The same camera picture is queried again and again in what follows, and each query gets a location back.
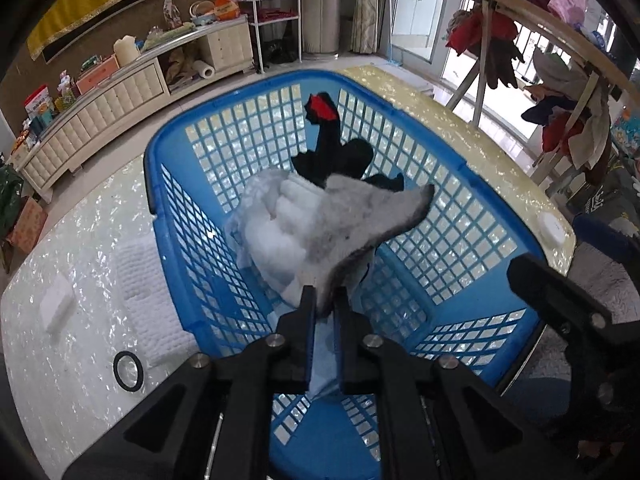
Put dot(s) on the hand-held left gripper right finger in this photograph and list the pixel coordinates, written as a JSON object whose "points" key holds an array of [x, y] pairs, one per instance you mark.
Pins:
{"points": [[342, 320]]}

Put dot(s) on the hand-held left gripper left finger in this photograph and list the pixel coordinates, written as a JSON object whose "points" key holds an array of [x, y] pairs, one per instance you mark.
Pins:
{"points": [[307, 310]]}

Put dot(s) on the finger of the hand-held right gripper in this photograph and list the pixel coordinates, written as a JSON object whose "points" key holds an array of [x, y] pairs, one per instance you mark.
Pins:
{"points": [[550, 290]]}

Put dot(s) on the light blue cloth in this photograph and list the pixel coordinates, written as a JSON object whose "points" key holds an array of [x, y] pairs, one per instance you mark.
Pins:
{"points": [[325, 360]]}

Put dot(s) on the white quilted cap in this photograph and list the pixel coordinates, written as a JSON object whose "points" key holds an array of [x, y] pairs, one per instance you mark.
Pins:
{"points": [[280, 240]]}

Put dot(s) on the grey cloth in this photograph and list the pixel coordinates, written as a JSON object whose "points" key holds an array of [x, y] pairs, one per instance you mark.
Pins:
{"points": [[360, 215]]}

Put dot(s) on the blue plastic basket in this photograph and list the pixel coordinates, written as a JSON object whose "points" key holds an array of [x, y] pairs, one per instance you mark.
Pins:
{"points": [[322, 435]]}

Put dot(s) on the black plush toy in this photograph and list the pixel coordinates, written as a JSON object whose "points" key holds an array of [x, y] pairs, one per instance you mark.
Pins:
{"points": [[330, 150]]}

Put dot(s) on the white round device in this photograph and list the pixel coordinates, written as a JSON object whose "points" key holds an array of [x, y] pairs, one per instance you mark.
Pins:
{"points": [[552, 229]]}

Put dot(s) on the white folded towel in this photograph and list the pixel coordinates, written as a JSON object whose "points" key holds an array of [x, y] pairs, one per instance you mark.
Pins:
{"points": [[145, 300]]}

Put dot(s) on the white sponge block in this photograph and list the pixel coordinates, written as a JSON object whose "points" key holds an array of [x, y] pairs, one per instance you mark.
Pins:
{"points": [[57, 305]]}

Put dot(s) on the white paper roll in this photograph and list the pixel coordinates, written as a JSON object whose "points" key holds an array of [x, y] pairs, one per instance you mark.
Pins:
{"points": [[204, 68]]}

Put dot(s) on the wooden clothes rack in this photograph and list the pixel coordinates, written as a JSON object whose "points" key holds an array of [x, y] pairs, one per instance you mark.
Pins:
{"points": [[525, 10]]}

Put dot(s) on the white television cabinet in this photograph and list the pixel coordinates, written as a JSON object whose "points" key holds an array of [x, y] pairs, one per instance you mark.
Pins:
{"points": [[115, 95]]}

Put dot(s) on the cardboard box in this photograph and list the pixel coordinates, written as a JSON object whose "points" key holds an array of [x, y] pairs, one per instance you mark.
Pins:
{"points": [[27, 225]]}

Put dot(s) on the white shelf rack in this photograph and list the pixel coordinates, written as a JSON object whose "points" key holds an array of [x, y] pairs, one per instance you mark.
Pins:
{"points": [[257, 20]]}

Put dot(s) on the standing air conditioner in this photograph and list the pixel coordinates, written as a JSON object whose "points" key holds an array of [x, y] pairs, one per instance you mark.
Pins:
{"points": [[322, 5]]}

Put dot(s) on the patterned curtain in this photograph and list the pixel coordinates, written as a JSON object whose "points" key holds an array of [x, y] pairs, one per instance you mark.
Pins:
{"points": [[367, 5]]}

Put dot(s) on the pink box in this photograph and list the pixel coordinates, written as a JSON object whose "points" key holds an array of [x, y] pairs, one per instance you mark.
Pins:
{"points": [[97, 75]]}

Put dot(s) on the orange bag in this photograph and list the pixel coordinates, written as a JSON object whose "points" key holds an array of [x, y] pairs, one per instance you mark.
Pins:
{"points": [[225, 5]]}

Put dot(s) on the cream plastic jug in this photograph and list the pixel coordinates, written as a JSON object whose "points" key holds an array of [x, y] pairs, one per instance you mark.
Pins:
{"points": [[126, 51]]}

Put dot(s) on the green plastic bag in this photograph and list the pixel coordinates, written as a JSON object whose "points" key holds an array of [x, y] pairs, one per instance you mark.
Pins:
{"points": [[9, 195]]}

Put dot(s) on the wall television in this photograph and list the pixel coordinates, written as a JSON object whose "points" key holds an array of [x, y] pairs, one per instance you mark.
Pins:
{"points": [[75, 41]]}

